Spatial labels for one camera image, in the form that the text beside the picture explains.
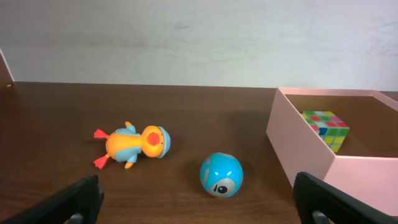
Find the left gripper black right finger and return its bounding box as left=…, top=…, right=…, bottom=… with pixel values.
left=292, top=172, right=397, bottom=224

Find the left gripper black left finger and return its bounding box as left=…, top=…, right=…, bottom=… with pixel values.
left=3, top=175, right=104, bottom=224

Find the multicoloured puzzle cube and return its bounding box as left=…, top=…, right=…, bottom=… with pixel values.
left=301, top=113, right=310, bottom=123
left=303, top=111, right=349, bottom=152

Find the open beige cardboard box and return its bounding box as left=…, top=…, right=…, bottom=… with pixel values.
left=266, top=88, right=397, bottom=217

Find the orange and blue duck toy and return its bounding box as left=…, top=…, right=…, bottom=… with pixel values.
left=93, top=121, right=171, bottom=169

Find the blue ball toy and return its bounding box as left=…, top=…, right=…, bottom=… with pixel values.
left=200, top=152, right=244, bottom=198

